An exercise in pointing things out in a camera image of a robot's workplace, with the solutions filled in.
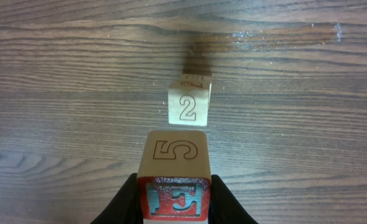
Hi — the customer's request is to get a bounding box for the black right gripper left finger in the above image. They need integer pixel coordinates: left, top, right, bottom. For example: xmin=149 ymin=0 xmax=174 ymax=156
xmin=91 ymin=173 xmax=144 ymax=224

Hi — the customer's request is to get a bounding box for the wooden leaf number two block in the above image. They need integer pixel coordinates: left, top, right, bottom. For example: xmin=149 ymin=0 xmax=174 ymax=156
xmin=168 ymin=80 xmax=211 ymax=126

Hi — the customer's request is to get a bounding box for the red E wooden block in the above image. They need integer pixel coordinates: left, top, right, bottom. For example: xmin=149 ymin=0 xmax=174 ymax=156
xmin=137 ymin=131 xmax=211 ymax=222

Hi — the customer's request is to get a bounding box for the wooden B block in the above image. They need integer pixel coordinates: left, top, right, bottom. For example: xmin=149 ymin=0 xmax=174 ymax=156
xmin=181 ymin=73 xmax=213 ymax=82

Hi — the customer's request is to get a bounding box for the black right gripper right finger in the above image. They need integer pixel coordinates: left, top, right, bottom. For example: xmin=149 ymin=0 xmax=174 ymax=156
xmin=208 ymin=174 xmax=258 ymax=224

